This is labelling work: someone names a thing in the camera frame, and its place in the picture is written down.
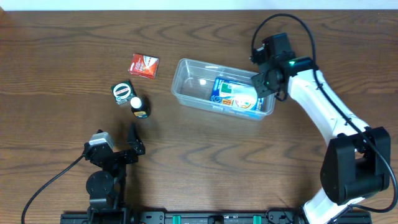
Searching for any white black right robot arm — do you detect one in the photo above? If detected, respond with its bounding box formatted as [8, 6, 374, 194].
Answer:
[251, 33, 391, 223]

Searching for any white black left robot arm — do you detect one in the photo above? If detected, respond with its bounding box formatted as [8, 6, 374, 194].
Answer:
[82, 123, 146, 224]

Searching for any dark bottle white cap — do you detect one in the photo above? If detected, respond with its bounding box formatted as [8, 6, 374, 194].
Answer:
[130, 96, 150, 118]

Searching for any blue Kool Fever box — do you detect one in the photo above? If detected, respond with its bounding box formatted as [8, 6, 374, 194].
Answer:
[210, 78, 264, 111]

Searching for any dark green round-logo box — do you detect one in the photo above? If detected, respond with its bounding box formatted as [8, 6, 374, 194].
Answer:
[111, 80, 137, 105]

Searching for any red orange medicine box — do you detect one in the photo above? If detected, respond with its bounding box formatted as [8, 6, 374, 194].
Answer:
[128, 54, 159, 79]

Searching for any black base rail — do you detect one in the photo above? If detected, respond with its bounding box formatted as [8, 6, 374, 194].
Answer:
[60, 210, 373, 224]

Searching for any clear plastic container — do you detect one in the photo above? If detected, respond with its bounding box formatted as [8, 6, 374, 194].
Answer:
[171, 58, 275, 120]

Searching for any white green Panadol box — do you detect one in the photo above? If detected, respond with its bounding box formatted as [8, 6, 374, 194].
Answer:
[218, 82, 257, 110]

